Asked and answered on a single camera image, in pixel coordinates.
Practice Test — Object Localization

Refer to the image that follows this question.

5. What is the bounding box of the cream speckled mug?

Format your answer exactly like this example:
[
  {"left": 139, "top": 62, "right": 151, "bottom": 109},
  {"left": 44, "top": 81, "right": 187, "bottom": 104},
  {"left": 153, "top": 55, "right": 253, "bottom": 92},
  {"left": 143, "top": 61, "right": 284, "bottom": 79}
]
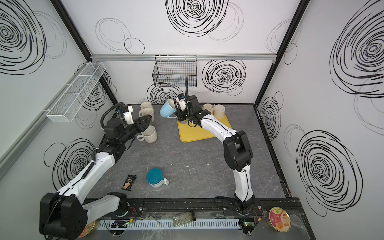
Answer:
[{"left": 137, "top": 126, "right": 158, "bottom": 144}]

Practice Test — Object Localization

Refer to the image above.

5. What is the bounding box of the teal lidded cup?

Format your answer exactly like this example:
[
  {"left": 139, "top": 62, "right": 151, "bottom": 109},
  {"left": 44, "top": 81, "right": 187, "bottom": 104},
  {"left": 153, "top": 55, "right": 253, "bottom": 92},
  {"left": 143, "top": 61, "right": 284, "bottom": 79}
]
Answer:
[{"left": 146, "top": 168, "right": 169, "bottom": 188}]

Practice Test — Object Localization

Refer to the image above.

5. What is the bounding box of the light blue mug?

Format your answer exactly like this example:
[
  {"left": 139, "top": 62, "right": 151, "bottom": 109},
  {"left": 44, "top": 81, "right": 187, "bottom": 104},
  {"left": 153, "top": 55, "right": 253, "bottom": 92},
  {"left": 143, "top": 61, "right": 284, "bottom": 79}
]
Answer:
[{"left": 160, "top": 99, "right": 177, "bottom": 119}]

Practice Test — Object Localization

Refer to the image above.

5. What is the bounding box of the pink round tin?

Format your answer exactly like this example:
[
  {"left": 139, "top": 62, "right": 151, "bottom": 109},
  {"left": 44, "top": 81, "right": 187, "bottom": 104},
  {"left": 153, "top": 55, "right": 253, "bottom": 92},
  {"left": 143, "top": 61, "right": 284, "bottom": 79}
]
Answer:
[{"left": 266, "top": 207, "right": 292, "bottom": 233}]

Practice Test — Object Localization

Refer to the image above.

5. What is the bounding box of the white mug with ribbed base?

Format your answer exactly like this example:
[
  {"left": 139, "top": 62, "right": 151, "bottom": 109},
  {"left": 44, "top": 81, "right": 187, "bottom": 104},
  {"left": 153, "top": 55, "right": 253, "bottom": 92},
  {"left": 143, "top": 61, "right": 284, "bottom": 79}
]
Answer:
[{"left": 140, "top": 102, "right": 154, "bottom": 110}]

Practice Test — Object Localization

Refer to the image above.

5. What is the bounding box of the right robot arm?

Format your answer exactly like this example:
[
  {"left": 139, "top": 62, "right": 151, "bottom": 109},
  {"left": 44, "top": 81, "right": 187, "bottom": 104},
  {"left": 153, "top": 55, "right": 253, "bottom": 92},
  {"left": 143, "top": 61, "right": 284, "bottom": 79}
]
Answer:
[{"left": 175, "top": 94, "right": 255, "bottom": 215}]

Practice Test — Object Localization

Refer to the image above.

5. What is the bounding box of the black wire basket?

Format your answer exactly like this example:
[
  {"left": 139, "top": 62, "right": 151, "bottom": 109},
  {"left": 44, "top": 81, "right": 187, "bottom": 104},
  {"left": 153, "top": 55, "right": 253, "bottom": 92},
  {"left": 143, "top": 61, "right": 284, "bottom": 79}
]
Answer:
[{"left": 152, "top": 55, "right": 198, "bottom": 87}]

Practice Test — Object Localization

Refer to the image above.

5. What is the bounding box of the white slotted cable duct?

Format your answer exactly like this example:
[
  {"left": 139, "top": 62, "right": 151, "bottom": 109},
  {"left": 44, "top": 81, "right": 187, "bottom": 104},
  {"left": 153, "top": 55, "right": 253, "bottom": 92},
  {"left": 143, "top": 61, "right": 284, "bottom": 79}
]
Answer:
[{"left": 97, "top": 219, "right": 241, "bottom": 231}]

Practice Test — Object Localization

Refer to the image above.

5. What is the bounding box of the yellow plastic tray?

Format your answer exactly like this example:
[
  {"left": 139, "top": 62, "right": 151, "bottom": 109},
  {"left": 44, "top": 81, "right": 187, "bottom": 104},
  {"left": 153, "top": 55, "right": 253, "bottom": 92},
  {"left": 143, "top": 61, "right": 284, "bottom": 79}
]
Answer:
[{"left": 177, "top": 122, "right": 215, "bottom": 143}]

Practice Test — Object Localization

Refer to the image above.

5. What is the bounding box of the small cream mug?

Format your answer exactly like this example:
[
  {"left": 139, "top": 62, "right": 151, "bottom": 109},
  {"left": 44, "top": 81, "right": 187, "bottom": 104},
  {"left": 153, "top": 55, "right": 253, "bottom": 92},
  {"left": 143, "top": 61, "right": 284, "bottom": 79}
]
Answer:
[{"left": 214, "top": 105, "right": 226, "bottom": 119}]

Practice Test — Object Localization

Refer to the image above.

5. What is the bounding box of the pink mug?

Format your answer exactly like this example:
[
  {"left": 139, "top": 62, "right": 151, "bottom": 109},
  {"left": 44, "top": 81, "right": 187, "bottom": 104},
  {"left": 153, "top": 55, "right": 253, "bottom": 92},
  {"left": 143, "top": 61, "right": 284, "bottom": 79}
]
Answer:
[{"left": 139, "top": 108, "right": 155, "bottom": 122}]

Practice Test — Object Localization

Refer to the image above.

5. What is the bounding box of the clear plastic box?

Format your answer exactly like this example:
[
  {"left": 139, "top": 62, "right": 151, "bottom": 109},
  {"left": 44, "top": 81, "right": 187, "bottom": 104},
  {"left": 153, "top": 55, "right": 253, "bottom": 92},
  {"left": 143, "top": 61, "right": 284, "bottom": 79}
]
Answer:
[{"left": 173, "top": 211, "right": 196, "bottom": 227}]

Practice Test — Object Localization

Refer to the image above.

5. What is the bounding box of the white wire shelf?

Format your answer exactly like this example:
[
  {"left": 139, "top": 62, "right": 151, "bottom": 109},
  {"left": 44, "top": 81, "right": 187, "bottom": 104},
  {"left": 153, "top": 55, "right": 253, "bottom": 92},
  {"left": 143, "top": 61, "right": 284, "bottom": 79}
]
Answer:
[{"left": 47, "top": 62, "right": 106, "bottom": 123}]

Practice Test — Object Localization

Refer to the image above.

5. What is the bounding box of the red round tin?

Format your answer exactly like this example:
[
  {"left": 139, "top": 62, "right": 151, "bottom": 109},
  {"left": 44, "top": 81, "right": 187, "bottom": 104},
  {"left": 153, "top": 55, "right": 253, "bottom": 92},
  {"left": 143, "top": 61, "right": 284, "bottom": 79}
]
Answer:
[{"left": 78, "top": 220, "right": 100, "bottom": 238}]

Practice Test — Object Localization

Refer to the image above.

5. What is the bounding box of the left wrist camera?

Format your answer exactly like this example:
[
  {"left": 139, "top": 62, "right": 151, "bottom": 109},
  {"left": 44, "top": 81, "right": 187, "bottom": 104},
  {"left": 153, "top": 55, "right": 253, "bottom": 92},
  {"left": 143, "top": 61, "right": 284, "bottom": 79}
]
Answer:
[{"left": 122, "top": 105, "right": 134, "bottom": 125}]

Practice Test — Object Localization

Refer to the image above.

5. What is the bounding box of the dark snack packet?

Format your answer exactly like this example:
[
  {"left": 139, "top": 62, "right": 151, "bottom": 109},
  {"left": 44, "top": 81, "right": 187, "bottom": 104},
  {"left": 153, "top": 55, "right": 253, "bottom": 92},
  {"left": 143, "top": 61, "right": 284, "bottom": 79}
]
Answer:
[{"left": 121, "top": 175, "right": 137, "bottom": 191}]

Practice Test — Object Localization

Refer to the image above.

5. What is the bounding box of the cream and orange mug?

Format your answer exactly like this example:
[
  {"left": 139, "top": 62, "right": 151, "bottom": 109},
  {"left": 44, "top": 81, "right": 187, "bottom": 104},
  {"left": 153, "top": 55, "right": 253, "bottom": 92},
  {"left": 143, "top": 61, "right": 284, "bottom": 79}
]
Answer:
[{"left": 202, "top": 104, "right": 214, "bottom": 114}]

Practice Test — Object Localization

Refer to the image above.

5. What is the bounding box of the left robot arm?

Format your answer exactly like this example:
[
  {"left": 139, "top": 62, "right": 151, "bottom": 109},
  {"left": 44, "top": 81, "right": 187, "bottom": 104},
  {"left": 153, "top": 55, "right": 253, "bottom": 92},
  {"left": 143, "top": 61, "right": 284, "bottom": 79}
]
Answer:
[{"left": 39, "top": 102, "right": 152, "bottom": 240}]

